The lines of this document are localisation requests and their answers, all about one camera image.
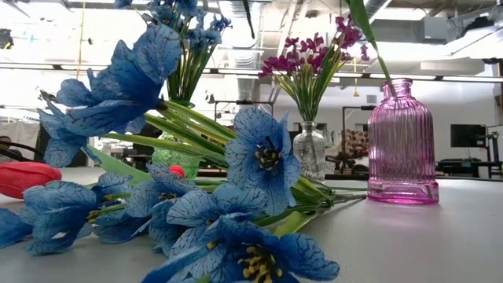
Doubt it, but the ribbed silver ventilation duct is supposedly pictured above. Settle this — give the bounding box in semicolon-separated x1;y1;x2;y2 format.
229;0;263;119

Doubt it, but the black rig frame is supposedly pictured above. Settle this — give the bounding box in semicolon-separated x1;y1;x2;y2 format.
341;105;376;158
214;100;275;119

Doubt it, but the grey rectangular air duct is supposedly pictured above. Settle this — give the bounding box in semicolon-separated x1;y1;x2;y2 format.
373;17;449;44

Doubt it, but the blue artificial flower bunch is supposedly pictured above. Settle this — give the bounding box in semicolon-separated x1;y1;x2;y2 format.
164;13;233;104
113;0;202;103
0;23;369;283

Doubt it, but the black wall monitor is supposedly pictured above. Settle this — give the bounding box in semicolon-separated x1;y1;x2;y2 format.
450;123;487;149

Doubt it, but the black desk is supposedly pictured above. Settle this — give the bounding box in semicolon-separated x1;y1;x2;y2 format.
435;158;503;178

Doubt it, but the spotted pattern tapestry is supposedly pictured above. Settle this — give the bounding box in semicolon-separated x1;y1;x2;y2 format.
344;128;370;160

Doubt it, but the clear glass vase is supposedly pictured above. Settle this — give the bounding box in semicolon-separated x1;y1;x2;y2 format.
292;120;328;182

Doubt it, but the green glass vase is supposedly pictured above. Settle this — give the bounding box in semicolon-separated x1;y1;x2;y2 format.
151;100;204;180

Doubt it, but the yellow hanging cord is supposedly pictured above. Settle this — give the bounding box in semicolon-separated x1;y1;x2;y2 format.
75;0;86;71

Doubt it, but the black curved hose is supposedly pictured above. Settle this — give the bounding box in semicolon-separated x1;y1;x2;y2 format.
0;140;46;163

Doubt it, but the long ceiling light strip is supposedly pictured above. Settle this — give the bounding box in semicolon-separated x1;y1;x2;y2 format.
0;62;503;83

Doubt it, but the yellow hanging pendant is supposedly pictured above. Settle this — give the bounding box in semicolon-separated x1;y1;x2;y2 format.
352;57;360;97

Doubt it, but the pink ribbed glass vase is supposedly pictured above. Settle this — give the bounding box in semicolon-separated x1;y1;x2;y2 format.
367;77;440;205

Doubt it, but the black monitor stand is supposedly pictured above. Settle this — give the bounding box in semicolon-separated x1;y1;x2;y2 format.
477;130;502;162

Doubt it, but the black table frame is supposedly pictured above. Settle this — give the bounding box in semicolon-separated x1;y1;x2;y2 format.
325;174;503;182

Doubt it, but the green artificial flower stem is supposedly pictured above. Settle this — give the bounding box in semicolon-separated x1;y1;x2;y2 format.
0;145;152;200

